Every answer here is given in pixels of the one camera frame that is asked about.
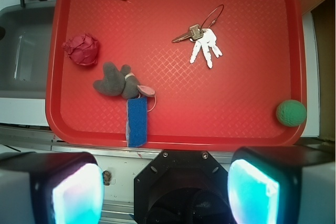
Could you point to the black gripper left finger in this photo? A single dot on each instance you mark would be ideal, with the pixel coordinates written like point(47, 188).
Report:
point(51, 188)

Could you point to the crumpled red paper ball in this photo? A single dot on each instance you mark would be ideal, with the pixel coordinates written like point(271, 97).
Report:
point(82, 49)

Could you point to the black mounting block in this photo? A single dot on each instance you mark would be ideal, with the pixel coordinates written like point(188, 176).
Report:
point(182, 187)

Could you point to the red plastic tray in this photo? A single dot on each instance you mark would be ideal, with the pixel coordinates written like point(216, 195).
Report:
point(195, 108)

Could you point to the silver keys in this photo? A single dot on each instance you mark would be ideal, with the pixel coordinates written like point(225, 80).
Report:
point(203, 37)

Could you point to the grey plush elephant toy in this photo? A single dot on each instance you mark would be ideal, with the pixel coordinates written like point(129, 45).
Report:
point(121, 82)

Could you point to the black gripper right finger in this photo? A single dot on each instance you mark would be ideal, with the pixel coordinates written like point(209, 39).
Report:
point(286, 184)

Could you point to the green foam ball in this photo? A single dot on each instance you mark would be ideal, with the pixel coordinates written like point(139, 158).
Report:
point(291, 113)

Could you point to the blue sponge block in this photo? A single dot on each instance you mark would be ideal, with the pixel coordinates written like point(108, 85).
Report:
point(137, 122)

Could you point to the grey plastic sink basin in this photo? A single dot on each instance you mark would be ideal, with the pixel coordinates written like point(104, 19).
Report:
point(25, 49)

